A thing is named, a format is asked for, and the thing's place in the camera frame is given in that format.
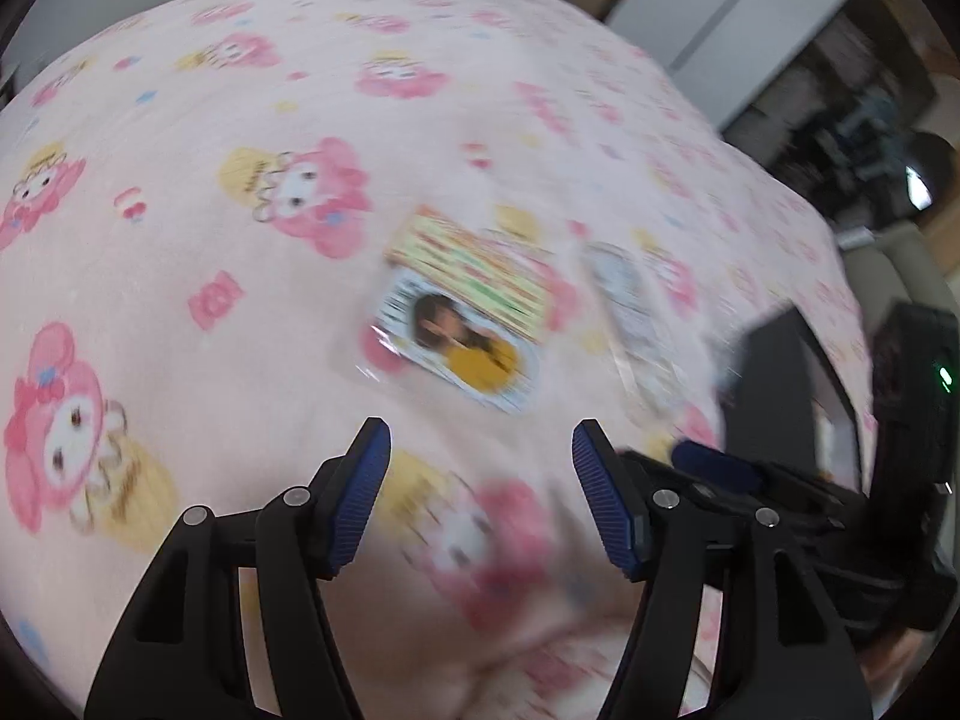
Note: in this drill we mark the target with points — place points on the dark oval glass table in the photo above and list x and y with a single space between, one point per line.
885 195

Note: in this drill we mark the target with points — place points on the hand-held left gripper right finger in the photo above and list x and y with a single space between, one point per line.
604 495

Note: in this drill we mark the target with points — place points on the black glass cabinet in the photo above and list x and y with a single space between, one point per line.
847 90

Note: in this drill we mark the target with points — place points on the black box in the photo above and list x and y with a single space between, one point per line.
772 382

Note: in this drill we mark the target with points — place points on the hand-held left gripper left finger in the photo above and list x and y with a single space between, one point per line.
356 495

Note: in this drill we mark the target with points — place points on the grey sofa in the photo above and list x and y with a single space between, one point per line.
900 262

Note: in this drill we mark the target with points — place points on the packet with printed card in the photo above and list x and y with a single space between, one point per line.
465 345

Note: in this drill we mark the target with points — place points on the white cabinet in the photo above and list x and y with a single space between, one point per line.
720 22

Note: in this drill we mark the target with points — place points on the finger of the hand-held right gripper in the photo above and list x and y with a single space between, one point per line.
716 466

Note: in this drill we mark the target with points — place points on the pink printed blanket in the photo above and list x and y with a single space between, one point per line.
225 240

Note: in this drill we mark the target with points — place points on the clear plastic packet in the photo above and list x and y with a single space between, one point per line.
630 315

